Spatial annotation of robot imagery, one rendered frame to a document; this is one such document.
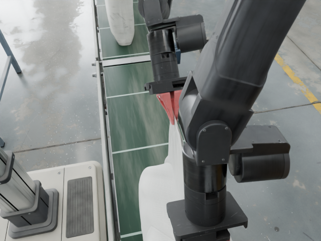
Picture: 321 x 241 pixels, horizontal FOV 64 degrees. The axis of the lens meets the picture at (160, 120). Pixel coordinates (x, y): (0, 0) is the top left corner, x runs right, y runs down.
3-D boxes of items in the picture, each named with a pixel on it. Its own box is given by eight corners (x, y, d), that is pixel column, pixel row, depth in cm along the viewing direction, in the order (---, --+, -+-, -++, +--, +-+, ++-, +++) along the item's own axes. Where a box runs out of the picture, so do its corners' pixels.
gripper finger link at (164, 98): (198, 122, 55) (191, 78, 54) (165, 127, 54) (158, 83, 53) (189, 120, 62) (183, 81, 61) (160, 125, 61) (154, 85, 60)
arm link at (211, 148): (185, 84, 32) (197, 125, 25) (277, 77, 32) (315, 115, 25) (186, 156, 39) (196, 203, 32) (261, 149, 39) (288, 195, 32)
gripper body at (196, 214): (248, 230, 35) (252, 187, 32) (176, 246, 34) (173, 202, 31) (228, 199, 41) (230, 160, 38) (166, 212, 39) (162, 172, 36)
